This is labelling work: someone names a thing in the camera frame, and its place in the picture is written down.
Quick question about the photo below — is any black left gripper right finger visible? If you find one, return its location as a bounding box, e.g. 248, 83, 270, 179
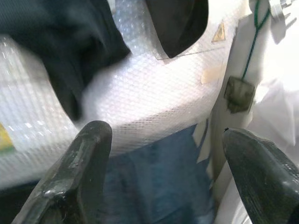
223, 127, 299, 224

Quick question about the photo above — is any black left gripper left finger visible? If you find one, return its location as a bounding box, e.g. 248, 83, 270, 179
11, 120, 113, 224

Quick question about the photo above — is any yellow green label sticker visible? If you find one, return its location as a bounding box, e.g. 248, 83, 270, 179
0, 121, 14, 155

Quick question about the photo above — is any grey square tag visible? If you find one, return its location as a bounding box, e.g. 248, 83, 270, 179
223, 76, 256, 114

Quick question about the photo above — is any blue denim garment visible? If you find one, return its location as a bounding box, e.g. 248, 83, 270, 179
98, 123, 217, 224

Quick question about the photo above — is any white plastic sheet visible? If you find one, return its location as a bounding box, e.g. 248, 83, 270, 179
210, 0, 299, 224

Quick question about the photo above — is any white bubble-wrapped washer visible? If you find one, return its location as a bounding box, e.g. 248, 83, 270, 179
0, 0, 243, 187

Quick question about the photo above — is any dark navy garment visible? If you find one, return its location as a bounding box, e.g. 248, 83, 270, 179
0, 0, 131, 122

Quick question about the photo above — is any yellow triangular warning sticker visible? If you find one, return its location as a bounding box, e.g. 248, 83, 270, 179
211, 20, 227, 43

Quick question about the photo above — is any white plastic clip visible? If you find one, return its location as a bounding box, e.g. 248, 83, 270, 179
267, 0, 295, 27

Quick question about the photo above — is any green cord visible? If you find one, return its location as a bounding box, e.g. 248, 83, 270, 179
241, 0, 271, 81

